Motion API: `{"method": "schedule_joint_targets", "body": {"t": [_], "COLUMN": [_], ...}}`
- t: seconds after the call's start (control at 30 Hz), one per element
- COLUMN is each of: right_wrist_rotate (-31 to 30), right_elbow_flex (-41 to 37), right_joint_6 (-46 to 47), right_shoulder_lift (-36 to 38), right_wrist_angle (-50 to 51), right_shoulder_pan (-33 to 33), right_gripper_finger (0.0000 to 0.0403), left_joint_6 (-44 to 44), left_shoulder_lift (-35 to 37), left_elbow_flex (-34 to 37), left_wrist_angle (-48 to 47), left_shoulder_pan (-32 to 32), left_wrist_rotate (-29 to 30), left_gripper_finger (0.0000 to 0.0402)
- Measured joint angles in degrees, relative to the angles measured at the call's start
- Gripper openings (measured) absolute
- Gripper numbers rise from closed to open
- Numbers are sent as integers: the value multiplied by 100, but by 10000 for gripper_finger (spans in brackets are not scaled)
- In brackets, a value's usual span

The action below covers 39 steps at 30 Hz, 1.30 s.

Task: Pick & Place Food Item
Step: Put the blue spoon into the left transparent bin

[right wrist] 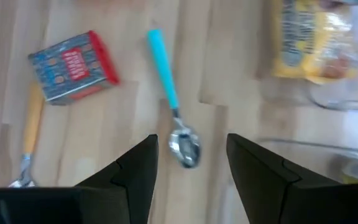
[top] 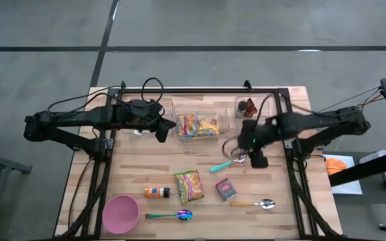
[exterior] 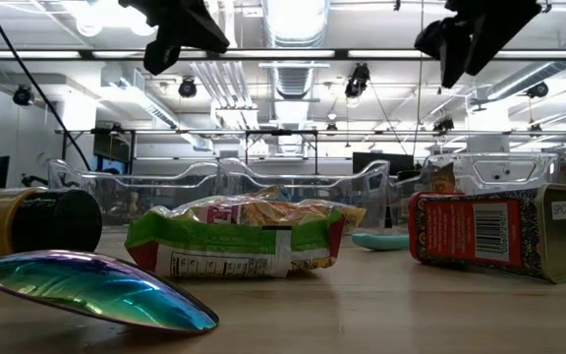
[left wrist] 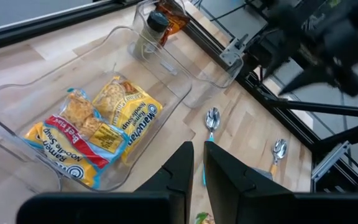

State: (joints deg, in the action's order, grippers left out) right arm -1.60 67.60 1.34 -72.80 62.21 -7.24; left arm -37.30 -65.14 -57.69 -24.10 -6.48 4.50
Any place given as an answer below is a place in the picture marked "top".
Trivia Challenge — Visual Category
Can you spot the pink bowl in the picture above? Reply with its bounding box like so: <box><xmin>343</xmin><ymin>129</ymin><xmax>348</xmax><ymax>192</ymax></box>
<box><xmin>102</xmin><ymin>194</ymin><xmax>140</xmax><ymax>235</ymax></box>

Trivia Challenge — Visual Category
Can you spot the grey metal table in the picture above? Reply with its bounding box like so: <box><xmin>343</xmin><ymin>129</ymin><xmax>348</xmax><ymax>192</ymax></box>
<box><xmin>0</xmin><ymin>147</ymin><xmax>33</xmax><ymax>241</ymax></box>

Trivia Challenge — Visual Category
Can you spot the wooden-handled metal spoon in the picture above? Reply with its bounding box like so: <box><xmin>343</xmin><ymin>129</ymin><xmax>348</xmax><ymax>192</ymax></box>
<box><xmin>229</xmin><ymin>198</ymin><xmax>276</xmax><ymax>211</ymax></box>

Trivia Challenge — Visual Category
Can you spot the orange spice bottle black cap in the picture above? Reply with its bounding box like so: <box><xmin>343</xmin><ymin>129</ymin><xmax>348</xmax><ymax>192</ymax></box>
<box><xmin>143</xmin><ymin>187</ymin><xmax>171</xmax><ymax>199</ymax></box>

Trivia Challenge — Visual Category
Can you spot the black aluminium table frame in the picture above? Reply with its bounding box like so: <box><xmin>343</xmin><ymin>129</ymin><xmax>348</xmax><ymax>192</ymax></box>
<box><xmin>55</xmin><ymin>80</ymin><xmax>344</xmax><ymax>241</ymax></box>

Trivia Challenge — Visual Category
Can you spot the yellow ramen noodle packet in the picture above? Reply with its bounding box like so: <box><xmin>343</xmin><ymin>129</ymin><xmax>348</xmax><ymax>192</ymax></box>
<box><xmin>195</xmin><ymin>116</ymin><xmax>220</xmax><ymax>138</ymax></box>

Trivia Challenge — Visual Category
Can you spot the dark-capped spice jar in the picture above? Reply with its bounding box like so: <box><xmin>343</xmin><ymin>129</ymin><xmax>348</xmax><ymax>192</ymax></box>
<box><xmin>236</xmin><ymin>100</ymin><xmax>248</xmax><ymax>118</ymax></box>

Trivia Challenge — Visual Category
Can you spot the white paper sheet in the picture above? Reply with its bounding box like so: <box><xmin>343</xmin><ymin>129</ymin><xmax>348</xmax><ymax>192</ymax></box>
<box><xmin>323</xmin><ymin>153</ymin><xmax>363</xmax><ymax>195</ymax></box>

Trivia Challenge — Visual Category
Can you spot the green-edged ramen noodle packet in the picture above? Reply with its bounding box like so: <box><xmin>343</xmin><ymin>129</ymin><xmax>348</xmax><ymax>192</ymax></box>
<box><xmin>174</xmin><ymin>169</ymin><xmax>204</xmax><ymax>205</ymax></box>

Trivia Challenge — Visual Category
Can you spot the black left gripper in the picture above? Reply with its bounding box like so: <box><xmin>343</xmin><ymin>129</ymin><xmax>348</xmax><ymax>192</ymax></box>
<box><xmin>131</xmin><ymin>99</ymin><xmax>177</xmax><ymax>143</ymax></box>

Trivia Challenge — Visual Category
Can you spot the orange cloth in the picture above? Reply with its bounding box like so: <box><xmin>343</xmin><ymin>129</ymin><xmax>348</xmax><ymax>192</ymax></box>
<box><xmin>324</xmin><ymin>157</ymin><xmax>348</xmax><ymax>176</ymax></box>

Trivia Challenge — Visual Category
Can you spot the iridescent rainbow spoon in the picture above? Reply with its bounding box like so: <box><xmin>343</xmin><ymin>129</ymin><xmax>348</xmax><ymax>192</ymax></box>
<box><xmin>145</xmin><ymin>209</ymin><xmax>194</xmax><ymax>222</ymax></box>

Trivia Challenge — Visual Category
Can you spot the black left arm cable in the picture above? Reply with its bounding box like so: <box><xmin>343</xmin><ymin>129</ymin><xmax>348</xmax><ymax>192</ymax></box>
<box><xmin>47</xmin><ymin>77</ymin><xmax>164</xmax><ymax>114</ymax></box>

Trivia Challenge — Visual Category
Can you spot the clear plastic bin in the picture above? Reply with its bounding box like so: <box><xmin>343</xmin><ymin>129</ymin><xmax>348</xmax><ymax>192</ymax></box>
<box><xmin>172</xmin><ymin>102</ymin><xmax>231</xmax><ymax>141</ymax></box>
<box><xmin>119</xmin><ymin>98</ymin><xmax>174</xmax><ymax>136</ymax></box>
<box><xmin>235</xmin><ymin>96</ymin><xmax>270</xmax><ymax>151</ymax></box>

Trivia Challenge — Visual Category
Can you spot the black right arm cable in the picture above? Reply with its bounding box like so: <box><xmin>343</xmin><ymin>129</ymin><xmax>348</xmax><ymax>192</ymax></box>
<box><xmin>221</xmin><ymin>135</ymin><xmax>247</xmax><ymax>161</ymax></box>

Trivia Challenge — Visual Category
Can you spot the red-brown sauce packet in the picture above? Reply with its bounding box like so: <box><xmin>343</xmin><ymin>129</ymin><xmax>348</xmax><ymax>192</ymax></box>
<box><xmin>245</xmin><ymin>97</ymin><xmax>259</xmax><ymax>118</ymax></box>

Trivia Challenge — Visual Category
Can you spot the pink orange ramen noodle packet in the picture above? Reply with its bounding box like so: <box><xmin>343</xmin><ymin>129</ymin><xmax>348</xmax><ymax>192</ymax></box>
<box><xmin>178</xmin><ymin>113</ymin><xmax>198</xmax><ymax>137</ymax></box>

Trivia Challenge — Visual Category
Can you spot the red patterned spice tin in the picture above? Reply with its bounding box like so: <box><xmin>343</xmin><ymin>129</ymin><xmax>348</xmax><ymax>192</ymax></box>
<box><xmin>214</xmin><ymin>177</ymin><xmax>238</xmax><ymax>202</ymax></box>

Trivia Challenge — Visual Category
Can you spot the white plastic container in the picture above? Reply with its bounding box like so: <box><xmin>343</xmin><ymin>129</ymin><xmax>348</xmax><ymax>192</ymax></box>
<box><xmin>359</xmin><ymin>149</ymin><xmax>386</xmax><ymax>165</ymax></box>

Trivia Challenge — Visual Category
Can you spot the teal-handled metal spoon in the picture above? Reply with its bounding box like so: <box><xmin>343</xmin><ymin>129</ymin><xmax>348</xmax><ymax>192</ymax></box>
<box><xmin>209</xmin><ymin>155</ymin><xmax>248</xmax><ymax>173</ymax></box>

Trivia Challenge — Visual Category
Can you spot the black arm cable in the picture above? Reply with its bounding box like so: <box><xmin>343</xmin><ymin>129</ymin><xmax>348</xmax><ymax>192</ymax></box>
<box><xmin>47</xmin><ymin>77</ymin><xmax>164</xmax><ymax>114</ymax></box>
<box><xmin>221</xmin><ymin>135</ymin><xmax>247</xmax><ymax>161</ymax></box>

